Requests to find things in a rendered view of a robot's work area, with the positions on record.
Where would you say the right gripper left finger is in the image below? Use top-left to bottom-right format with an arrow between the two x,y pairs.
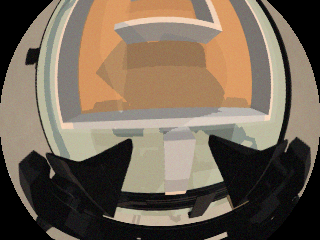
46,139 -> 133,218

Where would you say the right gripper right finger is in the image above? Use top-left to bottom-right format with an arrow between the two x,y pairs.
208,135 -> 288,208

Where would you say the wooden maze board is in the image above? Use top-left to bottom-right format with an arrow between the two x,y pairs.
49,0 -> 278,195

